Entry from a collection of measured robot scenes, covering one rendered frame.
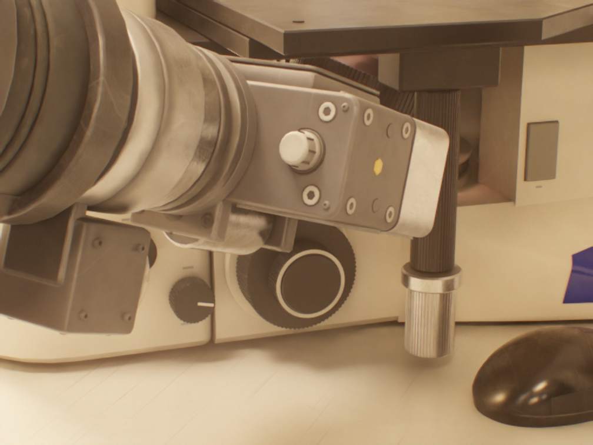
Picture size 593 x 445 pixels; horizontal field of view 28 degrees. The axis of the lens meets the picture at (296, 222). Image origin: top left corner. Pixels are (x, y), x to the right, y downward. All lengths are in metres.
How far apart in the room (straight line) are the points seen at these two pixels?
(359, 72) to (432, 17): 0.21
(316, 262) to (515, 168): 0.15
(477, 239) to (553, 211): 0.05
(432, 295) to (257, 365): 0.11
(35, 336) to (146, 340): 0.06
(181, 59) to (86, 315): 0.09
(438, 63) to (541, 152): 0.14
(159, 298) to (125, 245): 0.26
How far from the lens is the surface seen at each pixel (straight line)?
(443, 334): 0.66
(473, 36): 0.52
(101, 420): 0.62
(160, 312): 0.68
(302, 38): 0.49
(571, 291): 0.74
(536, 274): 0.73
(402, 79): 0.61
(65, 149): 0.36
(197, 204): 0.44
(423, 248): 0.64
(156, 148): 0.39
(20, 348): 0.68
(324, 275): 0.65
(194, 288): 0.66
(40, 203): 0.37
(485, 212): 0.73
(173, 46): 0.41
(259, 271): 0.65
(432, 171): 0.48
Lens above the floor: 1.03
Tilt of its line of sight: 17 degrees down
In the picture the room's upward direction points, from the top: straight up
